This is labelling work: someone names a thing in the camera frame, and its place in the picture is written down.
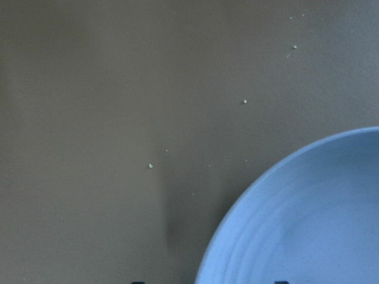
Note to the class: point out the blue plate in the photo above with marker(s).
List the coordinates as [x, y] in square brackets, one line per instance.
[311, 218]

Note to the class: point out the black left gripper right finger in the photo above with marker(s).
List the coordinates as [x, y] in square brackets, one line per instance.
[281, 282]

